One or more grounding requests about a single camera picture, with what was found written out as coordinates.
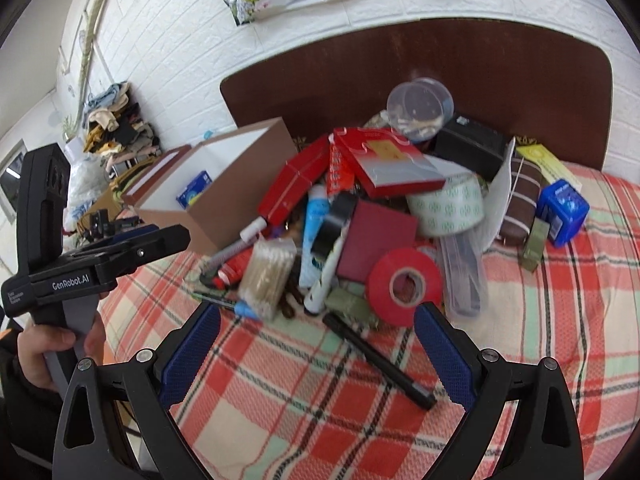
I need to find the person's left hand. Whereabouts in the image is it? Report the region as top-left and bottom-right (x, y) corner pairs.
(17, 311), (107, 392)

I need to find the white green patterned tape roll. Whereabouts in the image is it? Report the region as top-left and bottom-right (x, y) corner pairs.
(405, 172), (485, 237)

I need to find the person's left forearm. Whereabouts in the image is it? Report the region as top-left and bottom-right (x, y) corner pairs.
(0, 317), (68, 468)

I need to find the brown cardboard box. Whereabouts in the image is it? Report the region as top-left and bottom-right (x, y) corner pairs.
(134, 117), (297, 257)

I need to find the white wall conduit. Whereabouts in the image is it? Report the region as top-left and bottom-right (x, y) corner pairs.
(72, 0), (127, 108)

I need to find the black box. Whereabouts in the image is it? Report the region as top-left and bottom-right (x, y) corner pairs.
(432, 116), (509, 182)

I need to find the brown box lid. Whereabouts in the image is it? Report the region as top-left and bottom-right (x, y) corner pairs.
(122, 144), (194, 207)

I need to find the blue white tube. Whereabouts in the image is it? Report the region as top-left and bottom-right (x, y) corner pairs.
(298, 197), (332, 289)

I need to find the olive green small box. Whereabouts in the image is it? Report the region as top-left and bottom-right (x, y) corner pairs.
(327, 287), (379, 329)

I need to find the brown striped pouch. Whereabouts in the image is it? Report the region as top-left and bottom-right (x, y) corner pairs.
(498, 157), (544, 247)

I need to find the yellow packet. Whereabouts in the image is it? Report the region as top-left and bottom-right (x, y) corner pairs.
(514, 143), (584, 194)

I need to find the dark wooden headboard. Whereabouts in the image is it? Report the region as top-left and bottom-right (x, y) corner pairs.
(220, 17), (614, 172)

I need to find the black tape roll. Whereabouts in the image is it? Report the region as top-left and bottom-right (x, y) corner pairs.
(309, 192), (357, 257)

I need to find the pale green small box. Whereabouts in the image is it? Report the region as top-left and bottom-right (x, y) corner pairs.
(521, 219), (551, 272)

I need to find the blue tipped pen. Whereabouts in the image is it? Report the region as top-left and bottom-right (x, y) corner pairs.
(194, 289), (262, 319)

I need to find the clear plastic case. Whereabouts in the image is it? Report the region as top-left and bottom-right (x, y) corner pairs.
(439, 234), (489, 319)

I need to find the red tape roll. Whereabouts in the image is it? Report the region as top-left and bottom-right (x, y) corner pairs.
(364, 247), (445, 327)

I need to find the black camera device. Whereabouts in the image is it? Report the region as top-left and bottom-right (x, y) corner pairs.
(75, 209), (142, 247)

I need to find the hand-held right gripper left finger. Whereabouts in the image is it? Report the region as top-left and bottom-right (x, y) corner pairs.
(52, 302), (223, 480)

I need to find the blue medicine box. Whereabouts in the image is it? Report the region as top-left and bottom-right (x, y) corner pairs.
(175, 170), (214, 210)

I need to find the long red box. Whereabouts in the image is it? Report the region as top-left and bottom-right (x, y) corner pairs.
(257, 159), (314, 225)
(270, 132), (334, 229)

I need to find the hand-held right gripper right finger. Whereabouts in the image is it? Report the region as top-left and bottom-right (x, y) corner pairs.
(413, 301), (586, 480)

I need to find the flat red gift box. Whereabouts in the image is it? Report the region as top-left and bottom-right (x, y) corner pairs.
(332, 128), (447, 202)

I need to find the blue pencil sharpener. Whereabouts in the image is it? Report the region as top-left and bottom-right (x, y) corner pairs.
(537, 179), (591, 247)

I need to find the white plastic sheet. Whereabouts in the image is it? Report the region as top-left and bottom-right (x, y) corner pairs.
(479, 136), (517, 252)

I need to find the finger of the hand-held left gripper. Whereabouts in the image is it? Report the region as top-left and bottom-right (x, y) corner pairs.
(102, 224), (192, 282)

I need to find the white plastic bag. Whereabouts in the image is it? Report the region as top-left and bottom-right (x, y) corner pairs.
(64, 159), (110, 223)

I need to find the clear round swab container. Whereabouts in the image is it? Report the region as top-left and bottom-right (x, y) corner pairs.
(386, 77), (455, 142)

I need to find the pile of folded clothes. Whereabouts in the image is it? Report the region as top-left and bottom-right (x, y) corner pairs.
(81, 82), (164, 173)

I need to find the plaid blanket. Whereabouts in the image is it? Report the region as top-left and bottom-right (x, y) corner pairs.
(97, 160), (640, 480)

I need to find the maroon flat box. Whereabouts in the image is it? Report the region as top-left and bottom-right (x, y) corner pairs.
(335, 200), (419, 287)

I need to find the black pen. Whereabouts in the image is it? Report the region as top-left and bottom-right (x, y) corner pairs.
(322, 312), (438, 410)

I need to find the cotton swab pack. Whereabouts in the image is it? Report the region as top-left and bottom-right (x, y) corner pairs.
(237, 238), (298, 322)

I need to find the white marker black cap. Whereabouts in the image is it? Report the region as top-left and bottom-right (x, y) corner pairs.
(304, 236), (347, 317)

